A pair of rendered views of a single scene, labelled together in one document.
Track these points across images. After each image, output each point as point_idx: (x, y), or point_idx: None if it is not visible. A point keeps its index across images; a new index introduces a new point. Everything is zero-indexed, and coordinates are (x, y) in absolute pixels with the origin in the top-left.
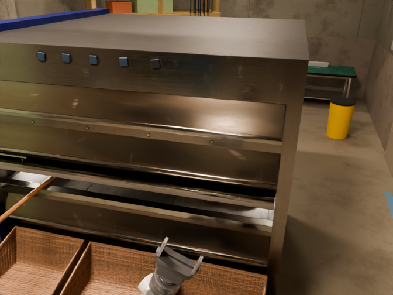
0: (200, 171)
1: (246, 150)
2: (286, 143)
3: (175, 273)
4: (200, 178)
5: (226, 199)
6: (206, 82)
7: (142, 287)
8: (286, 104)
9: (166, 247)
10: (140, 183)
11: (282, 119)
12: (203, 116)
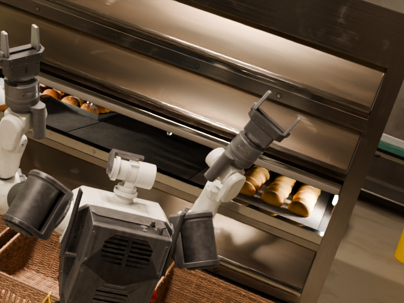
0: None
1: (319, 119)
2: (373, 118)
3: (267, 128)
4: None
5: (281, 169)
6: (297, 15)
7: (214, 155)
8: (386, 70)
9: (260, 108)
10: (170, 122)
11: (376, 86)
12: (279, 59)
